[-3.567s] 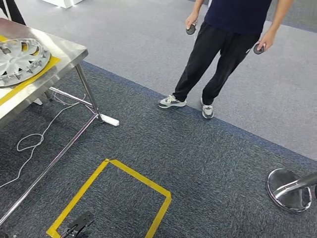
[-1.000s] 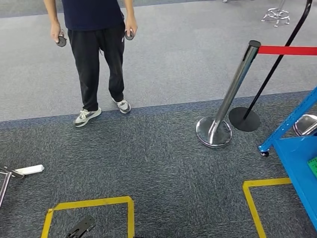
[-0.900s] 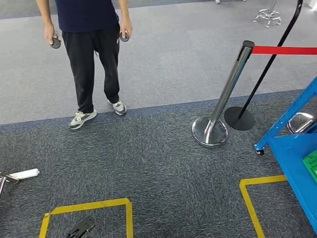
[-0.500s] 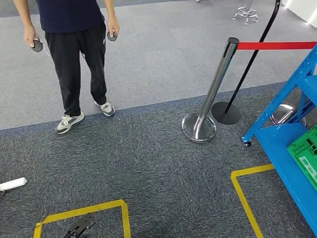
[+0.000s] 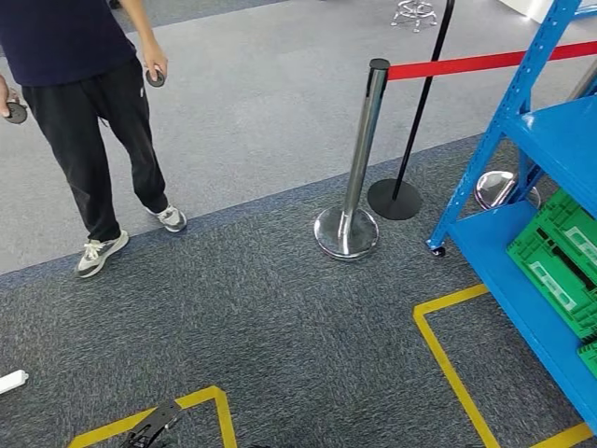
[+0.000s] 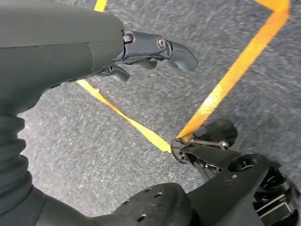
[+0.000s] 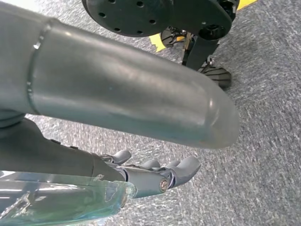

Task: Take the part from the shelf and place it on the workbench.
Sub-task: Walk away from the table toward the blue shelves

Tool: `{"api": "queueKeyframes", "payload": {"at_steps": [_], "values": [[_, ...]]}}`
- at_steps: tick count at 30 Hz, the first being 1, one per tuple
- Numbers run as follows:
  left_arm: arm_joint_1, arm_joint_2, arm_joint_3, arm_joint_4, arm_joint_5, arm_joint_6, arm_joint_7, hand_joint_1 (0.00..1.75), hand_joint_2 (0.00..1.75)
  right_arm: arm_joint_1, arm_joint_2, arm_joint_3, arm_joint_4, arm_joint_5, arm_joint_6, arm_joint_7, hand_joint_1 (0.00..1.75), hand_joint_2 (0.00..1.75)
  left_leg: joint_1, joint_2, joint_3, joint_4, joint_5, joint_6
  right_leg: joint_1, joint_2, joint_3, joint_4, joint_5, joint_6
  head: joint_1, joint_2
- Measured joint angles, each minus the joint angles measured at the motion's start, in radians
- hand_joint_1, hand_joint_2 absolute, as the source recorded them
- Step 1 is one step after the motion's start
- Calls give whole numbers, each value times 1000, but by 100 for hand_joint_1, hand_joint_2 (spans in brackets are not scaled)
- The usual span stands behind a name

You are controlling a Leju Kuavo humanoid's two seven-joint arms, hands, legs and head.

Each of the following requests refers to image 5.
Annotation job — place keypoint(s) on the person's left hand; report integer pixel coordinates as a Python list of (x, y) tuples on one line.
[(156, 57)]

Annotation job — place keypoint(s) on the person's right hand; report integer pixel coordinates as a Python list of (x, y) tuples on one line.
[(5, 96)]

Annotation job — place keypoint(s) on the black round controller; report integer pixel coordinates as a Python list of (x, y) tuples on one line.
[(17, 114), (156, 80)]

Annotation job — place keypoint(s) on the person's left forearm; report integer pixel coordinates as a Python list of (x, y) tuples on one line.
[(137, 21)]

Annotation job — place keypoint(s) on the blue shelf rack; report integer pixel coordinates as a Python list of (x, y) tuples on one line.
[(559, 136)]

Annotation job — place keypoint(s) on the person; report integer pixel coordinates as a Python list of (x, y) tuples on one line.
[(69, 49)]

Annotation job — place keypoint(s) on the white power strip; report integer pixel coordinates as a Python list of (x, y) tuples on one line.
[(11, 381)]

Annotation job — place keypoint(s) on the silver stool base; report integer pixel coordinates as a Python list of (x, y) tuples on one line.
[(415, 9)]

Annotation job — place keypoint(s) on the black pole with round base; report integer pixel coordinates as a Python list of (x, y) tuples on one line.
[(394, 201)]

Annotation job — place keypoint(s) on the yellow tape square outline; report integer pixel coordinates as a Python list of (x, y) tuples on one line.
[(223, 414)]

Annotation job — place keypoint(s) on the red barrier belt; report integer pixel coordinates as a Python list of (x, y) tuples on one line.
[(466, 64)]

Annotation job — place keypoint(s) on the white board corner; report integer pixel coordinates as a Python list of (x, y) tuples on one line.
[(531, 7)]

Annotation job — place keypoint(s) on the green plastic crate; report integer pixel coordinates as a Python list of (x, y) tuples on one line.
[(590, 358), (550, 260)]

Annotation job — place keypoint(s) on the chrome stanchion post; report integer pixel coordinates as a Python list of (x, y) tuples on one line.
[(494, 185), (359, 154)]

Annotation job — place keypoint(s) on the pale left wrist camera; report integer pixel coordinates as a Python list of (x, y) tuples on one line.
[(154, 420)]

